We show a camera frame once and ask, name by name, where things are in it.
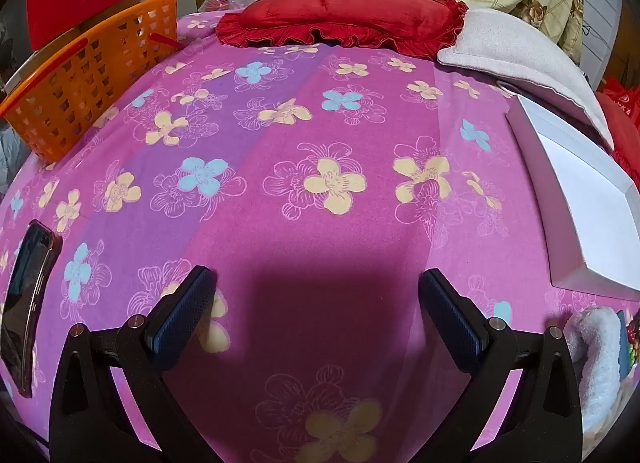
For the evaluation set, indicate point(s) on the pink floral bedsheet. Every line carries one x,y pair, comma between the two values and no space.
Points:
350,118

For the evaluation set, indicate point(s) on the red plastic bag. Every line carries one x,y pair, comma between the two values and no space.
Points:
622,90

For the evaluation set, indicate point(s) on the white cushion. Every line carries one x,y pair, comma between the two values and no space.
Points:
510,43

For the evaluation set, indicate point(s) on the orange plastic basket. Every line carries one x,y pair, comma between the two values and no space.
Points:
75,83

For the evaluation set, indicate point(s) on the red plastic stick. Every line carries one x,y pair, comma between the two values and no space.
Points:
167,41

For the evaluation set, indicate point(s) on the red ruffled pillow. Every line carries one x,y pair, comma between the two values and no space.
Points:
340,13

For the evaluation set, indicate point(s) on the white fluffy cloth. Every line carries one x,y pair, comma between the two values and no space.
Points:
600,363

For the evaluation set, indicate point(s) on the white cardboard box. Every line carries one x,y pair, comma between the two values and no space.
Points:
590,203

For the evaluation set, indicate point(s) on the black smartphone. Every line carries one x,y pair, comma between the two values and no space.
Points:
25,303

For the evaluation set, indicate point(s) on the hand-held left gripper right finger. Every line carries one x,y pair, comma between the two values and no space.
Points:
452,323

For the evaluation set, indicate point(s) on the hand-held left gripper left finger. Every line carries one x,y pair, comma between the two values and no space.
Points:
182,313

